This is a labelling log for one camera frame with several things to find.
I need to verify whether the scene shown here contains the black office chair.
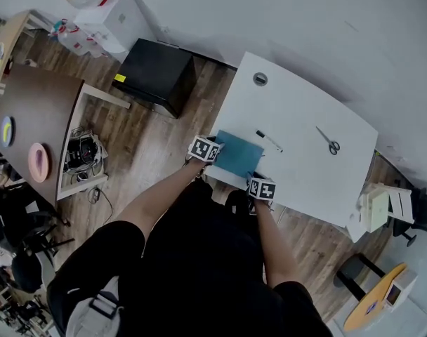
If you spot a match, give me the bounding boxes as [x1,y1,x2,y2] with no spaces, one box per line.
[392,187,427,248]
[0,184,76,259]

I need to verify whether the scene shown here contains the blue notebook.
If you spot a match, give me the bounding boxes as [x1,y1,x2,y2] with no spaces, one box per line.
[213,129,265,179]

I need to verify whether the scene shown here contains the white wooden chair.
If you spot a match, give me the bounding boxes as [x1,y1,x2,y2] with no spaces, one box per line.
[346,183,415,244]

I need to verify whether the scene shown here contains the bundle of cables and devices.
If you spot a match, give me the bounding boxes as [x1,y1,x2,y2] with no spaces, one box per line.
[62,127,109,184]

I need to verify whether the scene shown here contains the orange round table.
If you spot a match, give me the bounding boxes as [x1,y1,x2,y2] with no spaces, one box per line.
[343,262,409,332]

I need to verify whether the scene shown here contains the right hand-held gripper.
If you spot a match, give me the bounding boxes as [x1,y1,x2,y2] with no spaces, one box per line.
[246,171,277,201]

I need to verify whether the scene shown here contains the white foam packaging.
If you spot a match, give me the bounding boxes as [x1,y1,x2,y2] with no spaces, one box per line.
[346,191,371,244]

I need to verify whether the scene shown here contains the black cabinet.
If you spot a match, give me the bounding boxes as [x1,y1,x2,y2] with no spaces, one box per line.
[111,37,197,119]

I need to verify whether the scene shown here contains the light wooden table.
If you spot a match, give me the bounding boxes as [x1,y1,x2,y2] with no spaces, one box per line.
[0,9,56,96]

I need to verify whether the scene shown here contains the blue yellow plate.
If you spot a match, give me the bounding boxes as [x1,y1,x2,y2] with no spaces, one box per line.
[0,115,16,148]

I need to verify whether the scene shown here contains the black marker pen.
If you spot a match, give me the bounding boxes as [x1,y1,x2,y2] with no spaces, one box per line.
[255,129,284,153]

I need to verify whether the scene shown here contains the black-handled scissors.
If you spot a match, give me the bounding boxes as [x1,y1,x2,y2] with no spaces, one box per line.
[315,126,341,156]

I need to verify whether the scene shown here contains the white water dispenser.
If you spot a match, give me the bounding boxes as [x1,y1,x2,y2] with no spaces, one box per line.
[72,0,155,54]

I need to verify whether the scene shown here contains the person's right forearm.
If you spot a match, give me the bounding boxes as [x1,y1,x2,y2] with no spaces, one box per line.
[252,198,301,289]

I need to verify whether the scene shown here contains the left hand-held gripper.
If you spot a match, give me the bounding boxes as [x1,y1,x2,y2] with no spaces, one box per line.
[188,135,226,163]

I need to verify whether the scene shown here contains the pale green box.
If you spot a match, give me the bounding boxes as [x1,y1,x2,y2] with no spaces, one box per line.
[366,190,390,233]

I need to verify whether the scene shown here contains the grey bag with black buckle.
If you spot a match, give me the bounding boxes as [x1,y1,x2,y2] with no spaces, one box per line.
[65,275,125,337]

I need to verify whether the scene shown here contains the clear empty water jugs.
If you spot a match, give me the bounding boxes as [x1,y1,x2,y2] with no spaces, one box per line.
[50,18,109,58]

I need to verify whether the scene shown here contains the white rectangular table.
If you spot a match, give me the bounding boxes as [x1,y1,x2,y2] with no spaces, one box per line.
[203,51,379,228]

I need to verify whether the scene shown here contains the white box-shaped device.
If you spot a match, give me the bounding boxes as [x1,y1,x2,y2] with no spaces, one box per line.
[383,267,419,312]

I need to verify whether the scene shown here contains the brown table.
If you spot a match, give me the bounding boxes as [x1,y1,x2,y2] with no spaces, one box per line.
[0,65,132,206]

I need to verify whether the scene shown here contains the pink plate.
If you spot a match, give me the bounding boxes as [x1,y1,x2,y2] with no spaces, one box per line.
[27,142,50,184]

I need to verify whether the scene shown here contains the person's black clothing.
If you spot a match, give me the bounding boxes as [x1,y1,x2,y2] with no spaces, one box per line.
[46,179,334,337]

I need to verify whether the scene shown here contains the black floor cable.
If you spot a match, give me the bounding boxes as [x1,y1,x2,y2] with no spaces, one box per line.
[86,186,114,226]

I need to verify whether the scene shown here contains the person's left forearm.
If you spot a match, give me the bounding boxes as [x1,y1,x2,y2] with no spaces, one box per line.
[113,158,209,249]

